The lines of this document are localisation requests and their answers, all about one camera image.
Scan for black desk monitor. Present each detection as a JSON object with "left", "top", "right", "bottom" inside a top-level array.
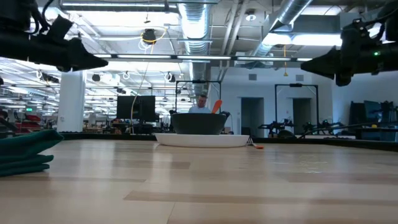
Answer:
[{"left": 116, "top": 95, "right": 156, "bottom": 123}]

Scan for silver ventilation duct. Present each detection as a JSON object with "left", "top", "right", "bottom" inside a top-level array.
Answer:
[{"left": 177, "top": 0, "right": 213, "bottom": 96}]

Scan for person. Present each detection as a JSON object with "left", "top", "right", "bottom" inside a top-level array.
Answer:
[{"left": 188, "top": 94, "right": 212, "bottom": 114}]

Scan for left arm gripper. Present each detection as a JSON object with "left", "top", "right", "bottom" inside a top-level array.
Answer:
[{"left": 0, "top": 29, "right": 109, "bottom": 73}]

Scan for red storage shelf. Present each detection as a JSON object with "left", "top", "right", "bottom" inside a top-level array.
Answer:
[{"left": 14, "top": 113, "right": 43, "bottom": 132}]

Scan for black hanging camera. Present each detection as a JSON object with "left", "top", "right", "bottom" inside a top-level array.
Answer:
[{"left": 141, "top": 28, "right": 157, "bottom": 45}]

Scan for white round plate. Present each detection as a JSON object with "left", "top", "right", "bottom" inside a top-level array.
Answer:
[{"left": 154, "top": 133, "right": 251, "bottom": 148}]

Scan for dark round bowl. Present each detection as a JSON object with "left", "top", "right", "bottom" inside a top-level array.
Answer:
[{"left": 171, "top": 113, "right": 228, "bottom": 136}]

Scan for spoon with orange handle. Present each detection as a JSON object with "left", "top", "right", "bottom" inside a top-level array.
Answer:
[{"left": 211, "top": 99, "right": 223, "bottom": 114}]

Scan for dark green folded napkin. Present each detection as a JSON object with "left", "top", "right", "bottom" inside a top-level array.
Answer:
[{"left": 0, "top": 129, "right": 65, "bottom": 178}]

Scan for white building column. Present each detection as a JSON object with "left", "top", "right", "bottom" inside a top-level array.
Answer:
[{"left": 57, "top": 70, "right": 87, "bottom": 133}]

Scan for fork with orange handle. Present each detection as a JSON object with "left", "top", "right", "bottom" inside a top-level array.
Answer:
[{"left": 246, "top": 136, "right": 264, "bottom": 150}]

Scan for dark background screens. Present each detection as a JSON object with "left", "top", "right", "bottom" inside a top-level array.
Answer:
[{"left": 349, "top": 100, "right": 398, "bottom": 126}]

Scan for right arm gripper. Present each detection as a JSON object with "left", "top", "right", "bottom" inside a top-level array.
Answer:
[{"left": 300, "top": 18, "right": 398, "bottom": 87}]

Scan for long LED light bar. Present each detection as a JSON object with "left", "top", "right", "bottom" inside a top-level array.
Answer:
[{"left": 93, "top": 54, "right": 313, "bottom": 63}]

